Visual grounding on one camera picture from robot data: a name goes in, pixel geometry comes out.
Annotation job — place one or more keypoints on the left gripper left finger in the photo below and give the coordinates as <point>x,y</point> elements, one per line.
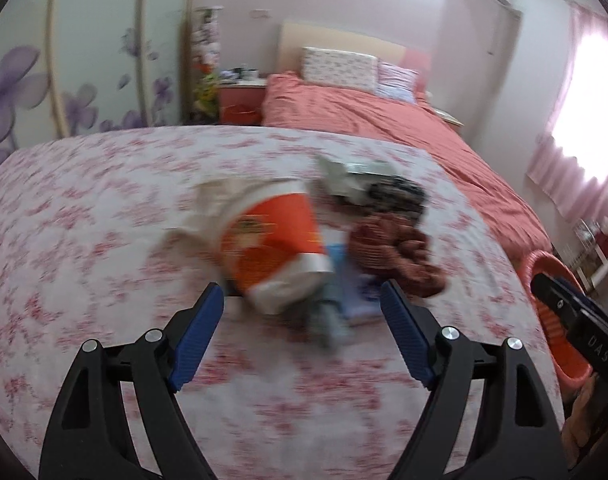
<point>88,435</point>

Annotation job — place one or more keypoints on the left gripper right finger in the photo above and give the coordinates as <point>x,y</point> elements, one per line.
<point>516,435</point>

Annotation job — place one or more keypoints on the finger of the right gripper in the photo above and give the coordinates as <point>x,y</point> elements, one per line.
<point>562,298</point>

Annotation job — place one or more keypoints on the brown knitted cloth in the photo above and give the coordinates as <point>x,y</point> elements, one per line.
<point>390,247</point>

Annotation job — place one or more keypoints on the blue tissue pack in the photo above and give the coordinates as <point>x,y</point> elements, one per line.
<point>359,291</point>

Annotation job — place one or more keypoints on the black floral sock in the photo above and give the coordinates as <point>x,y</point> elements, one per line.
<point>396,195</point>

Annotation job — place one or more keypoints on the white paper bag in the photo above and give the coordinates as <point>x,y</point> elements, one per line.
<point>231,216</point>

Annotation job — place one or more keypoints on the green smiley sock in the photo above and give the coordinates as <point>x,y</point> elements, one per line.
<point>324,320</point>

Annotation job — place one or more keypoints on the grey plastic mailer bag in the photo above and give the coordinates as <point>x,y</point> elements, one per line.
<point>352,180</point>

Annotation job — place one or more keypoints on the orange snack bag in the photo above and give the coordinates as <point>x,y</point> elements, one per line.
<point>286,272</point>

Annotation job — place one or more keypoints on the orange laundry basket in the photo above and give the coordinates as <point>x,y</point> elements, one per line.
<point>571,368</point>

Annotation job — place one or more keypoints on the pink curtain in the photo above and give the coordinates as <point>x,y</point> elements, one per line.
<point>570,162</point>

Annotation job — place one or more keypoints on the right wooden nightstand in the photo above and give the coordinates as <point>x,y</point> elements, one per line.
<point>450,120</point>

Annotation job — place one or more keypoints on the striped pink pillow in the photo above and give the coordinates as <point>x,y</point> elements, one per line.
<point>396,83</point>

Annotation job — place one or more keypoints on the floral white pillow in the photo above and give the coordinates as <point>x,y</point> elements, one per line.
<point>338,68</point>

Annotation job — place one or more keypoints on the coral red duvet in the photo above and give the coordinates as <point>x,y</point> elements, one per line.
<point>291,102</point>

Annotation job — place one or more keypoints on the pink nightstand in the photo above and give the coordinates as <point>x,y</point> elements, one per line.
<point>240,102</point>

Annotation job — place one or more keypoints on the beige pink headboard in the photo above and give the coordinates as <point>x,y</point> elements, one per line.
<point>295,36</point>

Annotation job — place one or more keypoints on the wardrobe with purple flowers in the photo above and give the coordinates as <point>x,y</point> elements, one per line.
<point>76,67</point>

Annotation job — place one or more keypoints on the plush toy hanging organiser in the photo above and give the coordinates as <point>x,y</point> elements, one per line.
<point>205,50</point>

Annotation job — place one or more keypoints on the white wire rack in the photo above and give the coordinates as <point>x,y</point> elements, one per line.
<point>590,264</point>

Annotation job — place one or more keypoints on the wall power socket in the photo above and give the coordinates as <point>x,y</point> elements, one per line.
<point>260,13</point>

